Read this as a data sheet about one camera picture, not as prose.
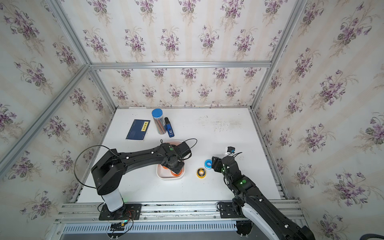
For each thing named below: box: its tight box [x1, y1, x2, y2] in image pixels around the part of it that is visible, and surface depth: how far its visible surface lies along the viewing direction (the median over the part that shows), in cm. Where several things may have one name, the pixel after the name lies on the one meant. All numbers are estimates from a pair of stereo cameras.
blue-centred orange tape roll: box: [204, 159, 213, 170], surface depth 91 cm
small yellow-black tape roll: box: [196, 168, 207, 179], surface depth 87 cm
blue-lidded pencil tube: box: [151, 108, 167, 135], surface depth 94 cm
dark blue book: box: [125, 119, 151, 141], surface depth 107 cm
